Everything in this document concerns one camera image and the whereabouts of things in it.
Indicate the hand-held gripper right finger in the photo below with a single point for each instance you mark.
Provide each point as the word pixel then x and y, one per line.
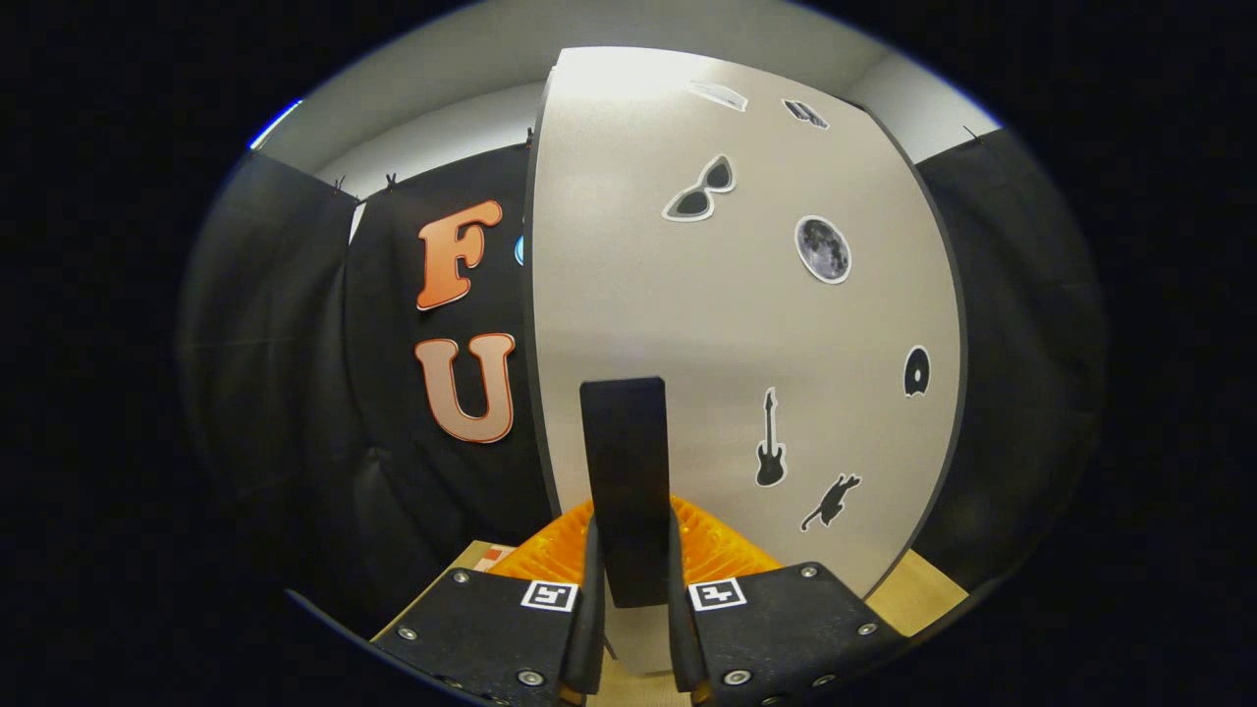
pixel 680 638

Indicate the black backdrop cloth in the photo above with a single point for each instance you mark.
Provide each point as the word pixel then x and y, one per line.
pixel 295 344

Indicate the row of black cloth clips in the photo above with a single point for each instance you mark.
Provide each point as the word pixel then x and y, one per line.
pixel 390 182

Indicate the beige book with red print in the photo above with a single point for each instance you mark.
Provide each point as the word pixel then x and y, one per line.
pixel 494 558

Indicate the ceiling strip light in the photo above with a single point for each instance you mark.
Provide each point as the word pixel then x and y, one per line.
pixel 275 125

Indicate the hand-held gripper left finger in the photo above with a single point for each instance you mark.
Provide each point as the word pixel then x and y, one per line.
pixel 589 628

